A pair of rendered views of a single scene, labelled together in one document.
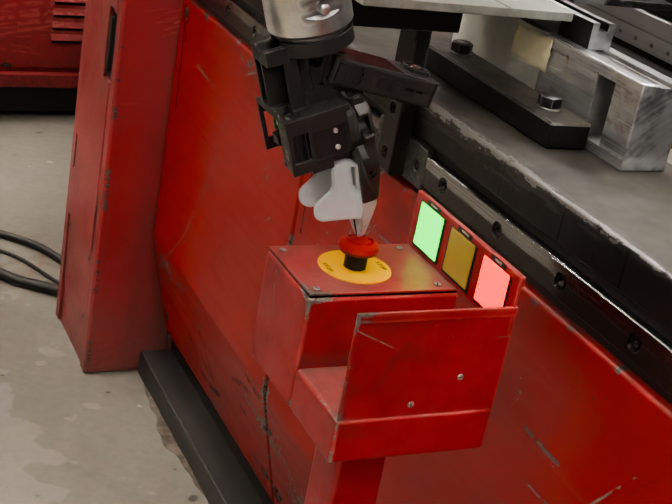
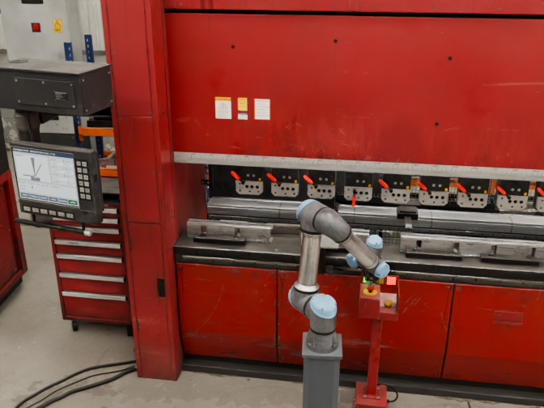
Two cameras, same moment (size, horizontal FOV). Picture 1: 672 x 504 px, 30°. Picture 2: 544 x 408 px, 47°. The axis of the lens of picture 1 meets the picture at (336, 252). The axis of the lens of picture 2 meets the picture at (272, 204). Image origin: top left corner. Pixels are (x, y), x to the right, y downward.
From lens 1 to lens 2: 281 cm
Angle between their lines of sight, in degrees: 49
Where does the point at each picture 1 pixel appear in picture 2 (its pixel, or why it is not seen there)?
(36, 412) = (191, 396)
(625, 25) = not seen: hidden behind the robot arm
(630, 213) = (388, 257)
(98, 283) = (175, 353)
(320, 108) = not seen: hidden behind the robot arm
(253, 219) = (252, 303)
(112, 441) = (214, 386)
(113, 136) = (172, 311)
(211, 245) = (227, 318)
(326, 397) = (389, 312)
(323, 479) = (377, 328)
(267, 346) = (366, 313)
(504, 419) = not seen: hidden behind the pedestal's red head
